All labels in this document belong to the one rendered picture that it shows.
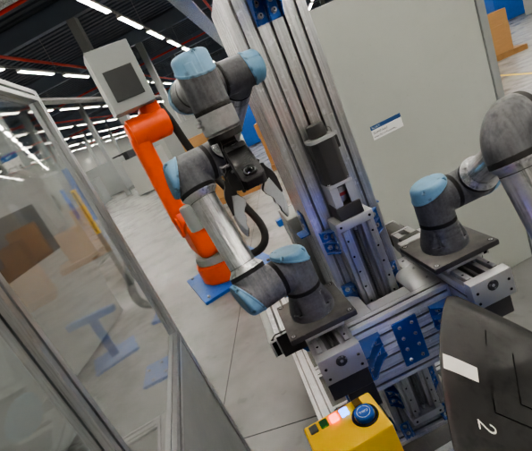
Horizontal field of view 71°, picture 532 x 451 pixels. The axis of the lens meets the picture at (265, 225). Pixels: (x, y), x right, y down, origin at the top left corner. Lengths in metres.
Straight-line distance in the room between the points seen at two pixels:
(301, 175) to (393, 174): 1.17
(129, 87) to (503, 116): 3.71
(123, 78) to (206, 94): 3.55
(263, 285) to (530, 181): 0.69
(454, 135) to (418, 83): 0.40
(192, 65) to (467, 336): 0.59
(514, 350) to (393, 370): 0.99
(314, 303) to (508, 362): 0.82
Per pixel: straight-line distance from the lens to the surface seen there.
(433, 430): 1.93
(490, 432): 0.39
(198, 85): 0.73
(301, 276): 1.16
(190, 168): 1.14
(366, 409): 0.86
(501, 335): 0.47
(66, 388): 0.80
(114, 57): 4.30
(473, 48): 2.69
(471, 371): 0.41
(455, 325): 0.45
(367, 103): 2.28
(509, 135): 0.93
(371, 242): 1.33
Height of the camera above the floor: 1.71
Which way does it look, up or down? 17 degrees down
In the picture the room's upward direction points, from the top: 25 degrees counter-clockwise
